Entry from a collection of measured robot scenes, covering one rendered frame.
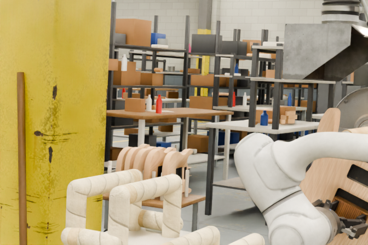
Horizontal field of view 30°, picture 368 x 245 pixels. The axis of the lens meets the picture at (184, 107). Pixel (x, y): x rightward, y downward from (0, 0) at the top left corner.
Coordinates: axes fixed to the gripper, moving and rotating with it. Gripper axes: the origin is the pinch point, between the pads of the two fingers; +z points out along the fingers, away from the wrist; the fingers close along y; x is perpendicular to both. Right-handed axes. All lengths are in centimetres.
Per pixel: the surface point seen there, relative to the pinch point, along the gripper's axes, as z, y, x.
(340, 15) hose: 6, -24, 46
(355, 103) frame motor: 19.1, -14.8, 24.3
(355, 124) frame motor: 18.3, -12.3, 18.9
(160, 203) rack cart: 227, -171, -121
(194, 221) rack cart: 269, -161, -137
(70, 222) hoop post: -89, -19, 2
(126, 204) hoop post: -87, -11, 9
